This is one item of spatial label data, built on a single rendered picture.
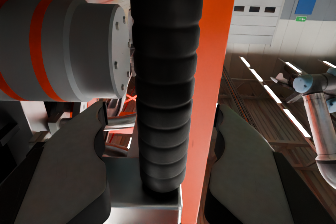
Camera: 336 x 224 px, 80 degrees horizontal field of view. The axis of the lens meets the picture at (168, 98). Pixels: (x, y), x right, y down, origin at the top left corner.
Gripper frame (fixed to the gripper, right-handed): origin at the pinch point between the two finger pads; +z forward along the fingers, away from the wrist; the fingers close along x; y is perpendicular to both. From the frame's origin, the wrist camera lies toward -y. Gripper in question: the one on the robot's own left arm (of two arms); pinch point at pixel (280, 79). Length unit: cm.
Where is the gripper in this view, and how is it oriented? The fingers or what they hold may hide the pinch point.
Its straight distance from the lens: 138.7
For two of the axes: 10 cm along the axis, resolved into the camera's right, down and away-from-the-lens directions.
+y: 1.6, -8.7, -4.6
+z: -1.9, -4.9, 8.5
